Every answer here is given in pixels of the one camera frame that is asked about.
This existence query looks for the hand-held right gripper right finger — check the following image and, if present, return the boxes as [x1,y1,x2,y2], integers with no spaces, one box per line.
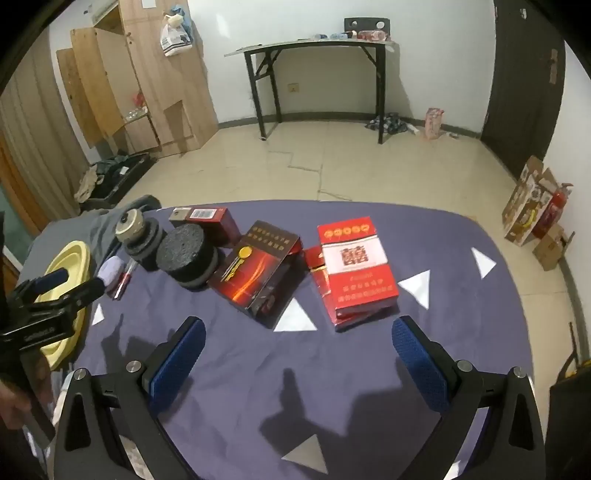
[392,316,548,480]

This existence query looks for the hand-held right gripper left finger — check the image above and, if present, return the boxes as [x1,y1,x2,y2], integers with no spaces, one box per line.
[53,316,206,480]

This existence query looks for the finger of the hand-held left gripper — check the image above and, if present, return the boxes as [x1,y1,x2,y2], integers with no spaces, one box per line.
[34,277,105,320]
[13,269,70,306]

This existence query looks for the pale yellow plastic basin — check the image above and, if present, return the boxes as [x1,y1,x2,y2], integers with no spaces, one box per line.
[34,240,93,370]

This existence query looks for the black sponge disc beige cap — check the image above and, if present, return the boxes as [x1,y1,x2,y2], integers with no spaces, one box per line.
[115,209,166,272]

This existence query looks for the red and white carton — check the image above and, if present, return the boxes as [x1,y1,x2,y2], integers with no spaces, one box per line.
[317,217,400,326]

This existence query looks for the dark box gold medal print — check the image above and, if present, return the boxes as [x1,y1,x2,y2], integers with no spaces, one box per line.
[206,220,308,329]

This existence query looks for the red carton silver end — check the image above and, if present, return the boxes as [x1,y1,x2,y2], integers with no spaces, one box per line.
[168,206,241,247]

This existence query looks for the plain red box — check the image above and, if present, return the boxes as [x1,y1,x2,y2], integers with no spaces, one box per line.
[303,246,400,333]

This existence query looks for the person's left hand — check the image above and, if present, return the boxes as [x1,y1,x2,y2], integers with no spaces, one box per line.
[0,384,29,431]

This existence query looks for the small white purple pad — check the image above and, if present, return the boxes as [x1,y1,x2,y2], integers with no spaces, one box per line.
[98,257,126,294]

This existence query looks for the small red tube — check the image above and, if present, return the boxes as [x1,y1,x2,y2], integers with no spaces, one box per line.
[112,258,138,301]

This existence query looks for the grey cloth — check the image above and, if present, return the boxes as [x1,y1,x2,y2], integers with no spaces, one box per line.
[28,195,162,296]

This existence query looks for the beige crumpled cloth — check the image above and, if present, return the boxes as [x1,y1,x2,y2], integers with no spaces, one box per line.
[74,166,100,201]

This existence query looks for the black open case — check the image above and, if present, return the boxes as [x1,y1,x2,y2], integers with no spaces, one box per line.
[76,150,158,210]

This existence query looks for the black bulky object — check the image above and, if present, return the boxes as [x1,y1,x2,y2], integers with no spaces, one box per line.
[547,323,591,480]

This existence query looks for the brown beige curtain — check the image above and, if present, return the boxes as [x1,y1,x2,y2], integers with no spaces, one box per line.
[0,28,90,232]

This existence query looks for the small brown cardboard box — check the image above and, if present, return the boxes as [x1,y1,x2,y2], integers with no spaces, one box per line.
[532,224,575,271]

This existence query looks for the colourful clutter pile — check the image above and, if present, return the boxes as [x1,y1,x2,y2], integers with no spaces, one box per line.
[122,92,151,123]

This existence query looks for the printed cardboard box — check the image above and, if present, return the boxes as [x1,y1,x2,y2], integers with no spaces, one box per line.
[502,156,559,244]

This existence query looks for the red fire extinguisher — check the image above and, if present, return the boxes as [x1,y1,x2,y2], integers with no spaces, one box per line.
[533,183,573,239]

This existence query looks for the wooden wardrobe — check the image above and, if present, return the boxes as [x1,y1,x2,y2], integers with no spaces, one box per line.
[56,0,219,158]

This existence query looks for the pink paper bag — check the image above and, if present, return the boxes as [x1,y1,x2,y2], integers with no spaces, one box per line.
[424,107,445,140]

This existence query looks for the dark clothes on floor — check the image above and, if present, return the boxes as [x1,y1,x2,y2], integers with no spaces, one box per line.
[366,113,419,136]

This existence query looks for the white plastic bag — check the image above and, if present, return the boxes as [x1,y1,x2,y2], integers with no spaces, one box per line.
[159,4,194,57]

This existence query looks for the dark door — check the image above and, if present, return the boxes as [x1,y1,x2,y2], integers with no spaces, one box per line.
[480,0,566,178]

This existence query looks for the black folding table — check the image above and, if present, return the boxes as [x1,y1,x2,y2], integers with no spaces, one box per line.
[224,39,397,145]

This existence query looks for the black chair back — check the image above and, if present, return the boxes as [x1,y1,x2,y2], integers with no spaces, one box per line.
[344,17,392,33]

